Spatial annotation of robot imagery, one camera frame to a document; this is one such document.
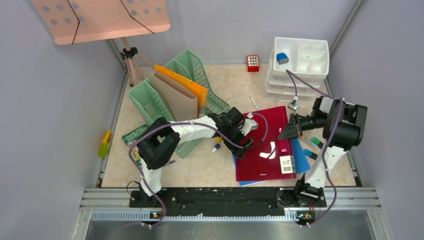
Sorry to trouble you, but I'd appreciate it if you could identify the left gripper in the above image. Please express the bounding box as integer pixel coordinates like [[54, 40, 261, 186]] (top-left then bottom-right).
[[222, 124, 253, 159]]

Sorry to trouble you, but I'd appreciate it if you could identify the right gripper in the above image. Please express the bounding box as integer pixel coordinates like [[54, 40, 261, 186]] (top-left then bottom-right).
[[278, 113, 327, 141]]

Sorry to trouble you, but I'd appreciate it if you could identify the red translucent file folder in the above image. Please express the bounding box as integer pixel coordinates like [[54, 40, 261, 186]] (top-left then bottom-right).
[[234, 106, 297, 187]]

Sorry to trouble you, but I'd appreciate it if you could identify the beige pressure file folder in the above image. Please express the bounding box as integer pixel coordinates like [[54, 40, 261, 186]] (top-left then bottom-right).
[[150, 70, 198, 122]]

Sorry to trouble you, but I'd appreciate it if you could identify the green file rack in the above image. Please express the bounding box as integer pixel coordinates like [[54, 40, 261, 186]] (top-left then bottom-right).
[[128, 49, 231, 160]]

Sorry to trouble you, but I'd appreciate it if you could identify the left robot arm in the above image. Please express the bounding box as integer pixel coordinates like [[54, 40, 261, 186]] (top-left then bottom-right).
[[135, 107, 259, 207]]

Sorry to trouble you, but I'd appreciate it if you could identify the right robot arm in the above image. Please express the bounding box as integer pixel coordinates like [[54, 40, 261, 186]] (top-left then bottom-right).
[[278, 96, 368, 207]]

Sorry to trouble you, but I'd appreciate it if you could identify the orange capped highlighter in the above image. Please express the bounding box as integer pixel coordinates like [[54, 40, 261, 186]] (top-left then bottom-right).
[[300, 135, 319, 149]]

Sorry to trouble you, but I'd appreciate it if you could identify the green capped highlighter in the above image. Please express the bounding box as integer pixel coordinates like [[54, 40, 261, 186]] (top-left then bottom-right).
[[311, 137, 324, 149]]

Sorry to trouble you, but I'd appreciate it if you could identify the lavender capped marker pen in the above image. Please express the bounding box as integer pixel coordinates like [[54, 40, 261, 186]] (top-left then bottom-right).
[[249, 96, 260, 111]]

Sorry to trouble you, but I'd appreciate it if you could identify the teal capped marker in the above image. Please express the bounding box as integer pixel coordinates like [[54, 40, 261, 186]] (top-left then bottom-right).
[[303, 149, 318, 160]]

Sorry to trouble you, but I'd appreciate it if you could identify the orange file folder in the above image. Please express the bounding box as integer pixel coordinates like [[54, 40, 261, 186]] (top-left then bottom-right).
[[154, 64, 208, 117]]

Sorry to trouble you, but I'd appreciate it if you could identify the clear plastic drawer unit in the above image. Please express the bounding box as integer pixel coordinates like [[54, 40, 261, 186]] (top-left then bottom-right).
[[264, 37, 330, 104]]

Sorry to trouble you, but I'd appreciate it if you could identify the red small box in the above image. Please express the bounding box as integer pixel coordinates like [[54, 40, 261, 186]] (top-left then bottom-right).
[[246, 55, 260, 73]]

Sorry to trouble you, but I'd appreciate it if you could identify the blue eraser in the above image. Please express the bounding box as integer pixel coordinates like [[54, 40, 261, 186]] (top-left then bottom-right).
[[275, 52, 290, 65]]

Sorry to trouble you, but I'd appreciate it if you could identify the green children's book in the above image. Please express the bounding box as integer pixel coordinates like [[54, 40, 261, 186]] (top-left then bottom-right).
[[121, 124, 148, 166]]

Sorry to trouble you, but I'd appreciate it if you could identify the black lamp clamp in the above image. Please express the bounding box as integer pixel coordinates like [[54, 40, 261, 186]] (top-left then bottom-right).
[[120, 47, 138, 60]]

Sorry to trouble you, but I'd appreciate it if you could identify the yellow green clamp tool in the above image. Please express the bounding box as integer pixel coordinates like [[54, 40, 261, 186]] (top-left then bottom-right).
[[98, 129, 112, 158]]

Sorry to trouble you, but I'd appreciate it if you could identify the pink lamp stand pole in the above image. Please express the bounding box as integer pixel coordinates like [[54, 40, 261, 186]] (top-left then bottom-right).
[[120, 37, 155, 87]]

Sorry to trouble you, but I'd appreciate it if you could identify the pink perforated lamp panel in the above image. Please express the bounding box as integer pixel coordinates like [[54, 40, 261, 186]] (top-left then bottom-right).
[[31, 0, 171, 45]]

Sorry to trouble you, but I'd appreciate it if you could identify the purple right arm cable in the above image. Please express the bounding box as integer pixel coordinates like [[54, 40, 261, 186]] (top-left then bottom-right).
[[285, 69, 345, 228]]

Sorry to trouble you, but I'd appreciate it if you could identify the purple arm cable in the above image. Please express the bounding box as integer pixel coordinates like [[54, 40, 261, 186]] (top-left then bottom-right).
[[285, 69, 345, 228], [127, 111, 270, 229]]

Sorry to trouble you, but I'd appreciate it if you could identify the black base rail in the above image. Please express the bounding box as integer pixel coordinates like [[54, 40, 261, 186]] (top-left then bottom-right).
[[129, 187, 329, 220]]

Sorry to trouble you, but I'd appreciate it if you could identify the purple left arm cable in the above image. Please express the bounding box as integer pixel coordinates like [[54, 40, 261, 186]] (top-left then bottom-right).
[[127, 111, 270, 229]]

